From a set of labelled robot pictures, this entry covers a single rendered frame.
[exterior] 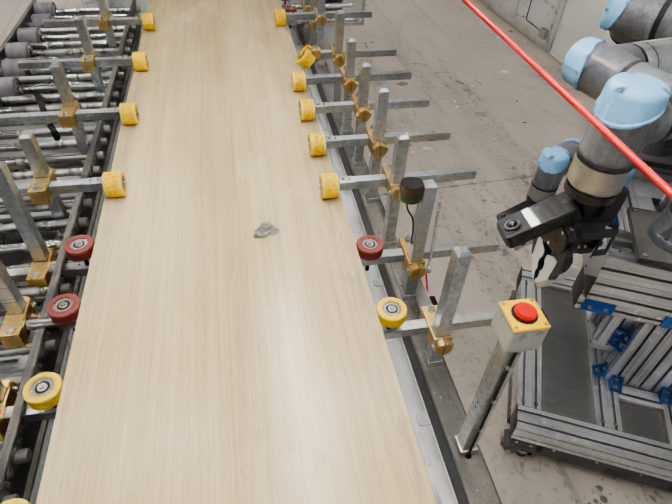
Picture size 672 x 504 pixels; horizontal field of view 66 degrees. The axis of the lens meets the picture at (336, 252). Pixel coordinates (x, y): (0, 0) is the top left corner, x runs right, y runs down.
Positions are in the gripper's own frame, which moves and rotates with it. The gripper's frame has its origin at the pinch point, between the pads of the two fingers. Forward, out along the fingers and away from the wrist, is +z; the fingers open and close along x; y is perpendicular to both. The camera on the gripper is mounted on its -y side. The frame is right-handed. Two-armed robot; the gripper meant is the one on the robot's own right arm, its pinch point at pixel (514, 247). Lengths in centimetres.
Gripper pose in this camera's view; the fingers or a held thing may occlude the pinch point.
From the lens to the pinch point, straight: 173.5
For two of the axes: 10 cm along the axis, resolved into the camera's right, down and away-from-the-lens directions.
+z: -0.4, 7.2, 6.9
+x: -1.8, -6.8, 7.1
